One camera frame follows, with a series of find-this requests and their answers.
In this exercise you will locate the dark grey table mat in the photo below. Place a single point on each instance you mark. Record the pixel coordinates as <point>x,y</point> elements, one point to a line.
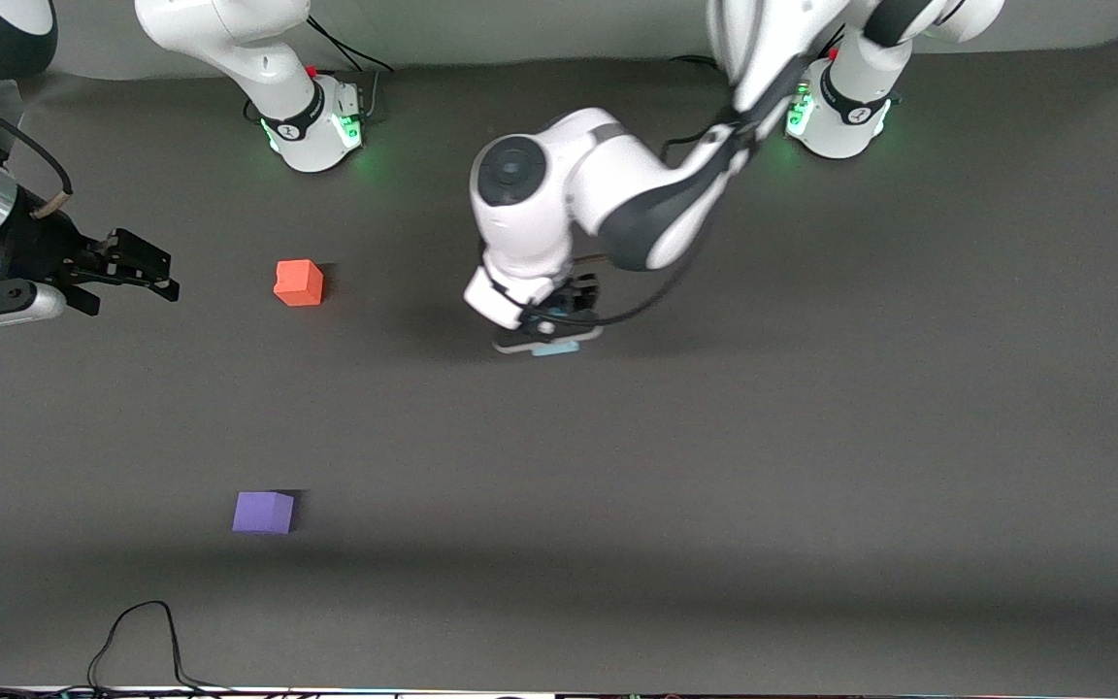
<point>617,466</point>

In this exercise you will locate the purple foam block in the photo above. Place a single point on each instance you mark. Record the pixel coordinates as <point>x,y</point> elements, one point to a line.
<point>262,513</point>

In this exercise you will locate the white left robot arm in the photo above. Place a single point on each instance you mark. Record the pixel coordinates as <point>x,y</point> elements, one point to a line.
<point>540,204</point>

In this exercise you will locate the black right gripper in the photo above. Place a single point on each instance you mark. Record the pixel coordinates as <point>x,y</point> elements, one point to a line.
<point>35,243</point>

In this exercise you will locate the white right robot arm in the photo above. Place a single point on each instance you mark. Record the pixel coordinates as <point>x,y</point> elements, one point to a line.
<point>297,97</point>

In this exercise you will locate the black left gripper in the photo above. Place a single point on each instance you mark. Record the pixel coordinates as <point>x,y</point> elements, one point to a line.
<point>579,294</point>

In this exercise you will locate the light blue foam block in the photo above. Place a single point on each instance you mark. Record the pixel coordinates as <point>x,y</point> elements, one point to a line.
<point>559,349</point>

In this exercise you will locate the orange foam block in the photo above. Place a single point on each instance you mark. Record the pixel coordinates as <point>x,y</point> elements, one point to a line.
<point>298,282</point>

